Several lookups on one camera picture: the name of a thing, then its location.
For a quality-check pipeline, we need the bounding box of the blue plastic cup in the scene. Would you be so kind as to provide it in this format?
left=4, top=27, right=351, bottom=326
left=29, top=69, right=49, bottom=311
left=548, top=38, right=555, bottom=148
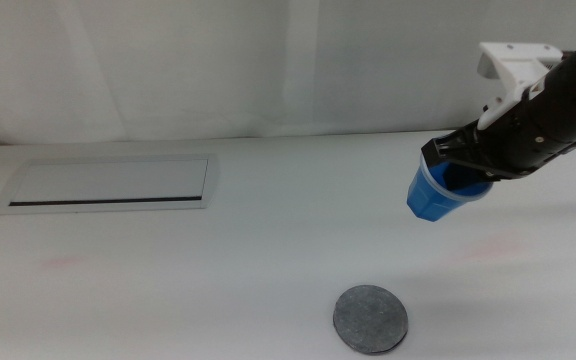
left=406, top=152, right=494, bottom=223

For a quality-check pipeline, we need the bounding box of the round grey cup mat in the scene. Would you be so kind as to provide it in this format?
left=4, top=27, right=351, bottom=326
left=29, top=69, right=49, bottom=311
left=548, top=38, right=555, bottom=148
left=332, top=284, right=410, bottom=356

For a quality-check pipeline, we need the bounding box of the white curtain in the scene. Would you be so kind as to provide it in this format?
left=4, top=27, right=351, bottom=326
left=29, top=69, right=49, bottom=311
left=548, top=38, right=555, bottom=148
left=0, top=0, right=576, bottom=147

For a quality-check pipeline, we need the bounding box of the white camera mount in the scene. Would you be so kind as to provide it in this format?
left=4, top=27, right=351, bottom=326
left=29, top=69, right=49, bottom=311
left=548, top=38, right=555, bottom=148
left=476, top=41, right=567, bottom=132

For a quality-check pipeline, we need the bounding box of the grey table cable hatch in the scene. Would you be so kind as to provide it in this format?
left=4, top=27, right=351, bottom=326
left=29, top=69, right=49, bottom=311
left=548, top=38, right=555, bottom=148
left=0, top=153, right=221, bottom=216

